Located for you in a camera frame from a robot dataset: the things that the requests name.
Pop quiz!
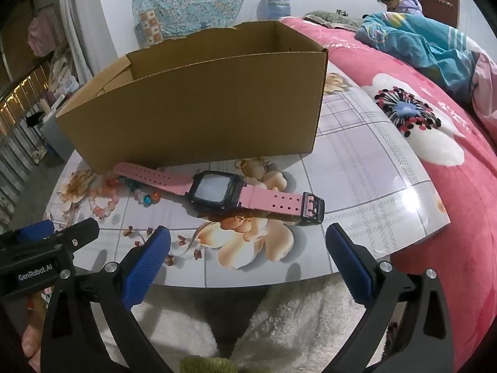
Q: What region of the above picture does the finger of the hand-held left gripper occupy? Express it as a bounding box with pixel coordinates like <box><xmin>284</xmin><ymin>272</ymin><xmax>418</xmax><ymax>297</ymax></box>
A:
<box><xmin>48</xmin><ymin>218</ymin><xmax>100</xmax><ymax>260</ymax></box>
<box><xmin>16</xmin><ymin>220</ymin><xmax>55</xmax><ymax>242</ymax></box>

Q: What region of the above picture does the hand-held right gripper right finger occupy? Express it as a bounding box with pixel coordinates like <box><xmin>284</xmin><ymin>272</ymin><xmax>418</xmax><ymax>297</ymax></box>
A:
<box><xmin>325</xmin><ymin>223</ymin><xmax>455</xmax><ymax>373</ymax></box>

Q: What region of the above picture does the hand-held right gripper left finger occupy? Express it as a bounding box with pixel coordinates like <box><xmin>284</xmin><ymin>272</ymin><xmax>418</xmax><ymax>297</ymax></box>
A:
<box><xmin>41</xmin><ymin>225</ymin><xmax>173</xmax><ymax>373</ymax></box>

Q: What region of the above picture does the colourful bead bracelet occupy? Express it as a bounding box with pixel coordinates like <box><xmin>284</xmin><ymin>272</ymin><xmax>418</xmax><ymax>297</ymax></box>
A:
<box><xmin>87</xmin><ymin>177</ymin><xmax>162</xmax><ymax>220</ymax></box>

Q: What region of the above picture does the pink strap watch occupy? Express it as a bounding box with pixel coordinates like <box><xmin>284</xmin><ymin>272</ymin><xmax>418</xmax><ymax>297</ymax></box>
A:
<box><xmin>112</xmin><ymin>162</ymin><xmax>326</xmax><ymax>227</ymax></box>

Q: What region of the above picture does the brown cardboard box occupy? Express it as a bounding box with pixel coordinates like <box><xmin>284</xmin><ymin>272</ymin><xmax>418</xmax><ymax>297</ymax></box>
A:
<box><xmin>54</xmin><ymin>19</ymin><xmax>329</xmax><ymax>175</ymax></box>

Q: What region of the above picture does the person's left hand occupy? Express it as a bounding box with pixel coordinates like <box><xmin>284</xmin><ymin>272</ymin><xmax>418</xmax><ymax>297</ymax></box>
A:
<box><xmin>21</xmin><ymin>309</ymin><xmax>43</xmax><ymax>373</ymax></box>

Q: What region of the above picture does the white fluffy robe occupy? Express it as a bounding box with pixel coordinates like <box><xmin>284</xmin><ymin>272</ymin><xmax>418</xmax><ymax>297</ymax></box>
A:
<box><xmin>105</xmin><ymin>272</ymin><xmax>389</xmax><ymax>373</ymax></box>

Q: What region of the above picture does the pile of light clothes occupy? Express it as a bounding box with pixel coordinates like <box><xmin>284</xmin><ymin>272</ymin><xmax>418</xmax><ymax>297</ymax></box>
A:
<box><xmin>48</xmin><ymin>47</ymin><xmax>84</xmax><ymax>99</ymax></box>

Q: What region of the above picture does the hanging pink garment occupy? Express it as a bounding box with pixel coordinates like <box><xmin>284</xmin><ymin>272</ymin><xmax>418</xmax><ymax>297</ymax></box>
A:
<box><xmin>27</xmin><ymin>6</ymin><xmax>68</xmax><ymax>57</ymax></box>

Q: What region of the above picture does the white curtain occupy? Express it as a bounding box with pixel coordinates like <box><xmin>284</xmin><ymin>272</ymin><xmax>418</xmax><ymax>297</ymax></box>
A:
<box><xmin>58</xmin><ymin>0</ymin><xmax>119</xmax><ymax>86</ymax></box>

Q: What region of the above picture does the blue patterned quilt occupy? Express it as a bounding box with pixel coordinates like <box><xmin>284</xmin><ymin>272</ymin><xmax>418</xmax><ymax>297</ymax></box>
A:
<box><xmin>355</xmin><ymin>12</ymin><xmax>497</xmax><ymax>142</ymax></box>

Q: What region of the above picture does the grey patterned pillow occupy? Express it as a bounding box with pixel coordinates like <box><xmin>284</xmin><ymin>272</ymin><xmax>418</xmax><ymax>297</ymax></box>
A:
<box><xmin>303</xmin><ymin>11</ymin><xmax>363</xmax><ymax>32</ymax></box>

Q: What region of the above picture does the blue water bottle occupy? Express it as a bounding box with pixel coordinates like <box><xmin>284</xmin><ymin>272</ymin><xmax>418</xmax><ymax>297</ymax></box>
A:
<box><xmin>265</xmin><ymin>0</ymin><xmax>291</xmax><ymax>21</ymax></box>

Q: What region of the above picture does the hanging blue floral cloth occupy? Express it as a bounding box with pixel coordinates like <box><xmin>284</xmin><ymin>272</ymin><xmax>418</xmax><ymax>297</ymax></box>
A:
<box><xmin>132</xmin><ymin>0</ymin><xmax>257</xmax><ymax>45</ymax></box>

